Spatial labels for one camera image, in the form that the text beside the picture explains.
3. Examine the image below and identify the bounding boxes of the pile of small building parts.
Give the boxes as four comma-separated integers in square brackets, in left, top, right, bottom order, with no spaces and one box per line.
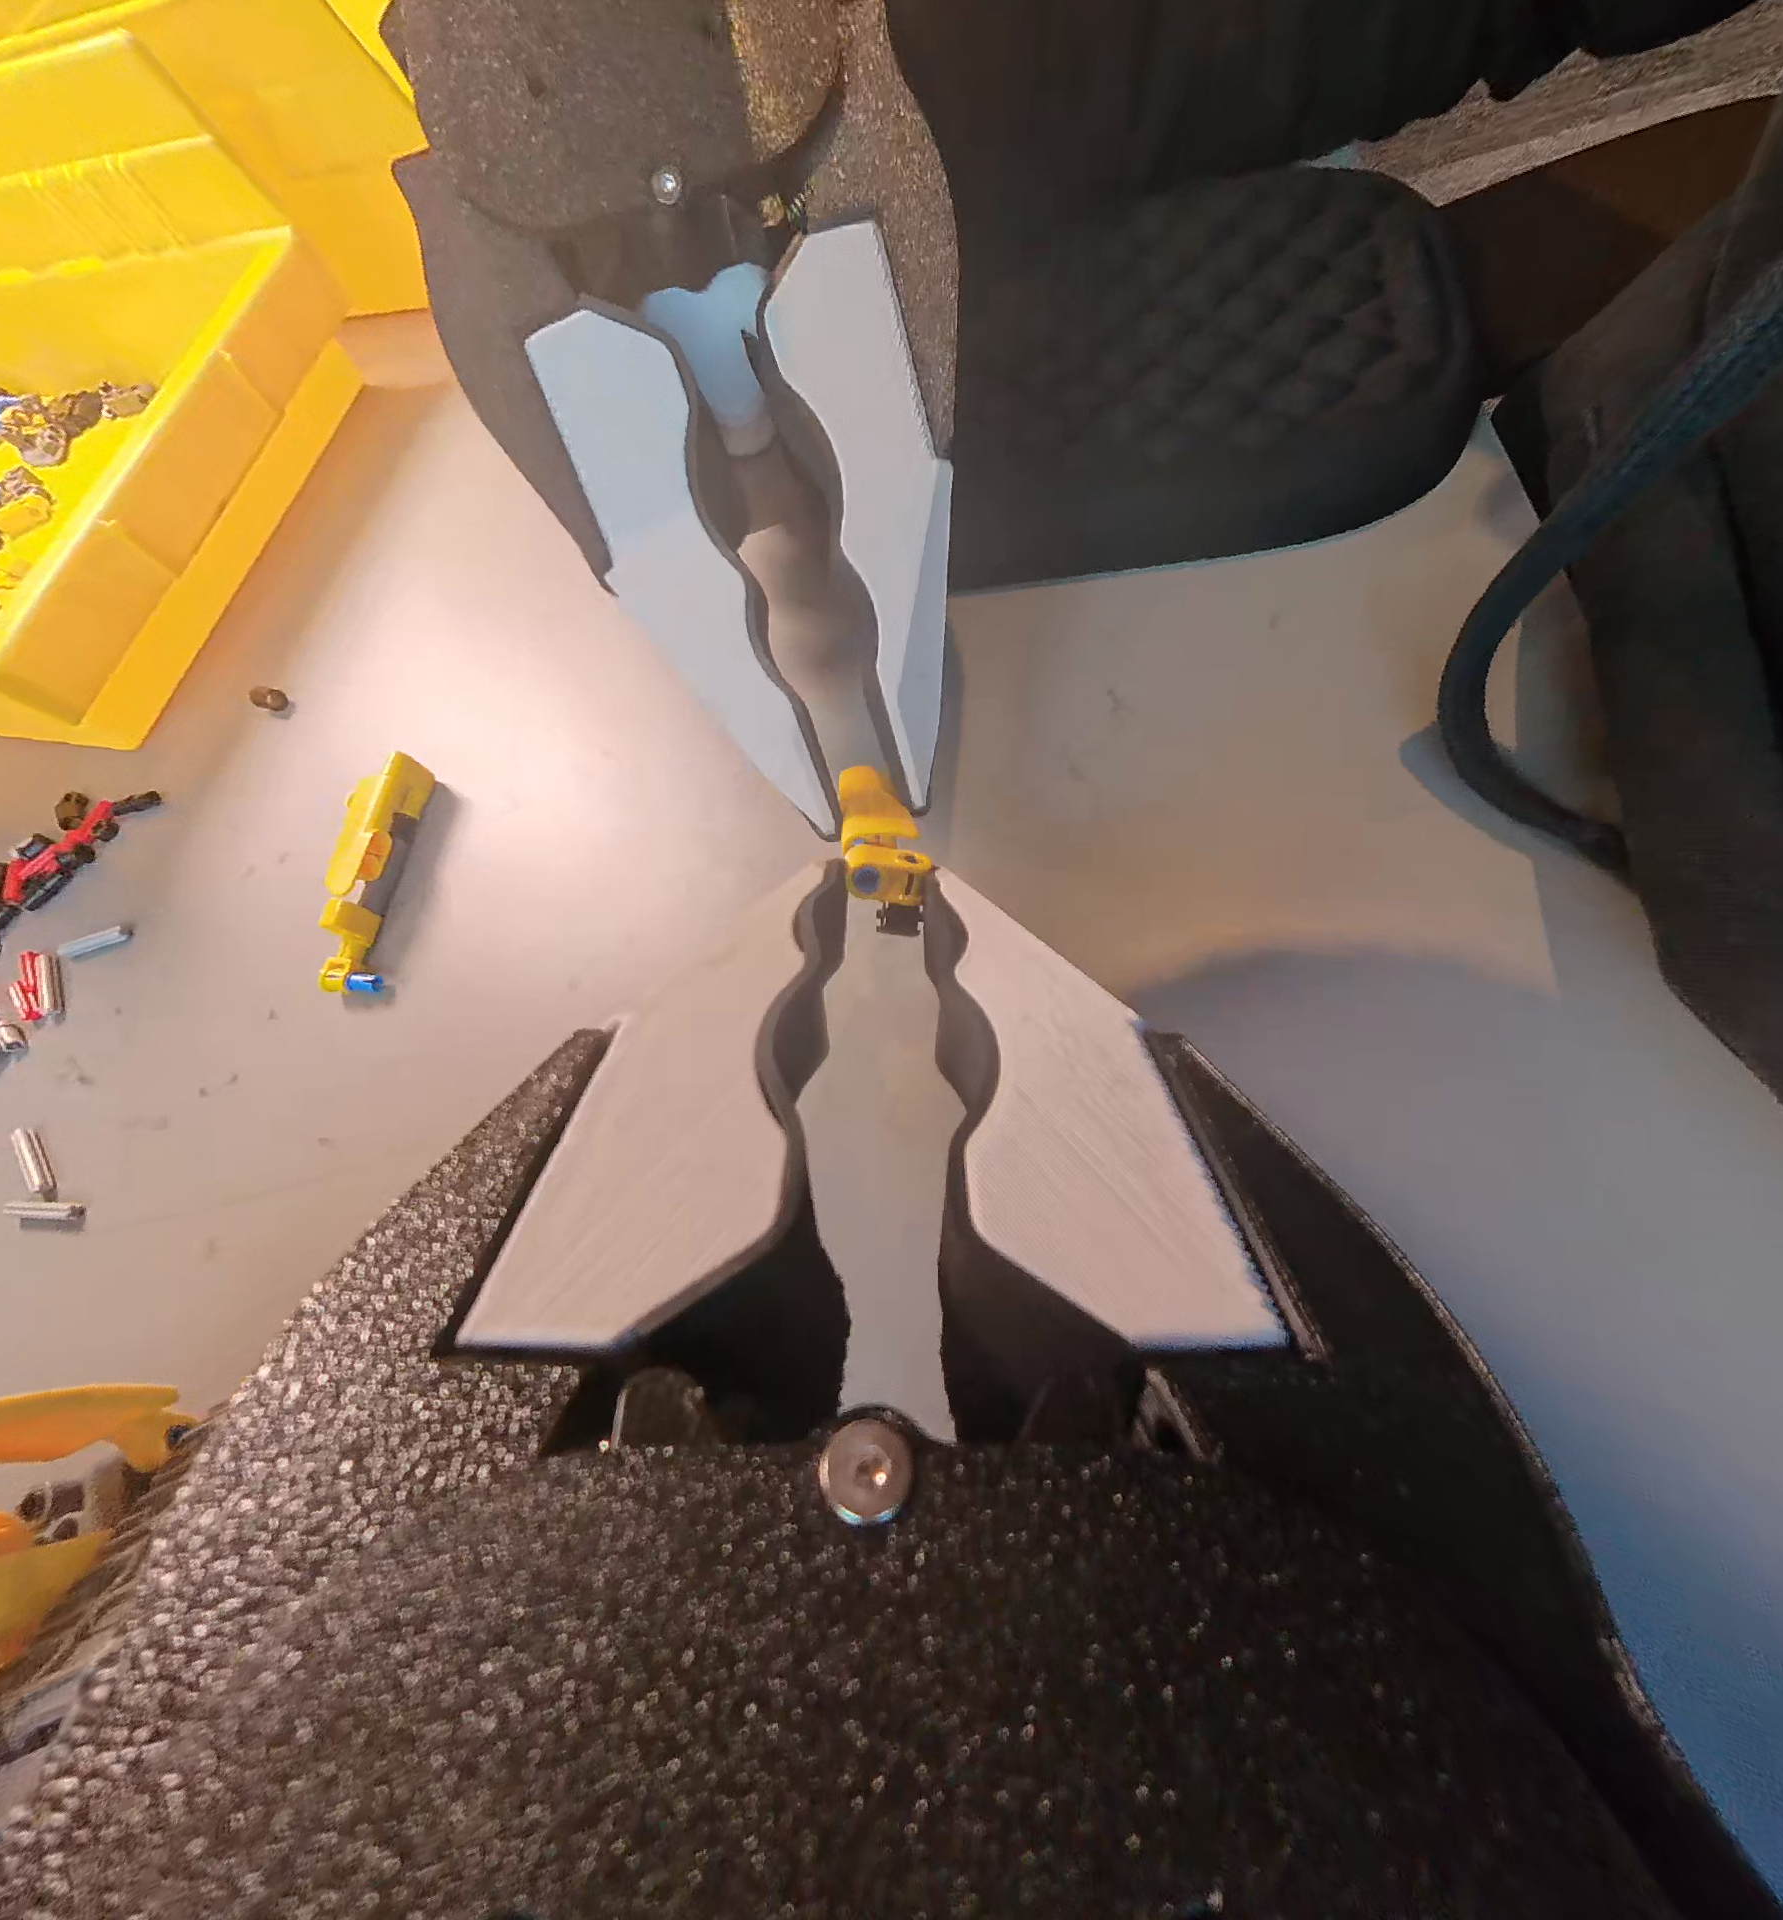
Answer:
[0,790,164,1225]

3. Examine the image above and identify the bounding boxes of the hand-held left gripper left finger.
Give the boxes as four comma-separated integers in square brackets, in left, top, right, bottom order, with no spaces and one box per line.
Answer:
[452,870,843,1367]

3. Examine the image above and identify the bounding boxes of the person's right forearm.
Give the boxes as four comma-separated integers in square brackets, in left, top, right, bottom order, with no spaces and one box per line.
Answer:
[892,0,1763,211]

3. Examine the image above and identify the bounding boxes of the yellow beam assembly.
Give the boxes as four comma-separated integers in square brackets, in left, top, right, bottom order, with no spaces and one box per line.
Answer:
[317,751,440,956]

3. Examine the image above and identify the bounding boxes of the mixed plastic connector pieces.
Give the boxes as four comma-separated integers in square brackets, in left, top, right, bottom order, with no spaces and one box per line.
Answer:
[0,375,159,654]

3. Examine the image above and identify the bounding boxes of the yellow tracked toy robot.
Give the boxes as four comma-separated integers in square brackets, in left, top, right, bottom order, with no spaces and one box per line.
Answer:
[0,1381,203,1772]

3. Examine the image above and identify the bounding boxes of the yellow parts bin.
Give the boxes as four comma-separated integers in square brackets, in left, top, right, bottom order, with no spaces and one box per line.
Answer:
[0,0,427,751]

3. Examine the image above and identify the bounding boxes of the yellow wedge panel piece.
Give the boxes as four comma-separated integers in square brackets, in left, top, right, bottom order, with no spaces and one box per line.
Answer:
[837,765,921,851]

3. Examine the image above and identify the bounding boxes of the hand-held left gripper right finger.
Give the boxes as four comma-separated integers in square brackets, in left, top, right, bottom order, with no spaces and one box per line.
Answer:
[928,870,1290,1358]

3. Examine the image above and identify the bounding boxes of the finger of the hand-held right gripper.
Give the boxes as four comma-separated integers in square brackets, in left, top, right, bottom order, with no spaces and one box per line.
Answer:
[524,302,863,842]
[741,217,960,817]

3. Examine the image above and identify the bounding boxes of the black quilted chair armrest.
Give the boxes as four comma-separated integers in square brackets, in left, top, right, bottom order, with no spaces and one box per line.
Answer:
[892,167,1488,594]

